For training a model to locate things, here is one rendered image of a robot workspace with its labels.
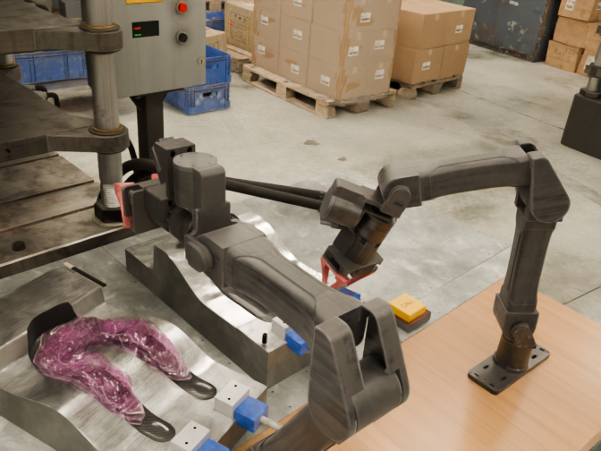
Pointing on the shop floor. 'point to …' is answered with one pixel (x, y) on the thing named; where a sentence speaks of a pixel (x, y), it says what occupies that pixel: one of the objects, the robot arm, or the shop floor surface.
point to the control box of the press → (156, 58)
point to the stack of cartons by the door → (575, 36)
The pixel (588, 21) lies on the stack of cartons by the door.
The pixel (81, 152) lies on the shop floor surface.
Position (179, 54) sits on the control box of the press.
